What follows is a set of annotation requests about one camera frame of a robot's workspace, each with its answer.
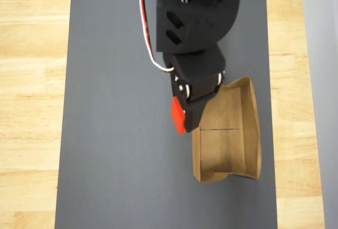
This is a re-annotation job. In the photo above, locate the red cube with white letter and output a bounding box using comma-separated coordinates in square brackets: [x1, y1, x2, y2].
[171, 96, 187, 135]

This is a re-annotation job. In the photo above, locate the brown paper bag tray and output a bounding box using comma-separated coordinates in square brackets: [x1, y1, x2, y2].
[191, 75, 262, 184]

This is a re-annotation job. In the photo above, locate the dark grey mat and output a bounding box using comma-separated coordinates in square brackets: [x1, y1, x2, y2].
[54, 0, 278, 229]

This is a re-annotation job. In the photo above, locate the red white black servo cable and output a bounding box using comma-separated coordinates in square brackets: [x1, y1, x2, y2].
[137, 0, 175, 73]

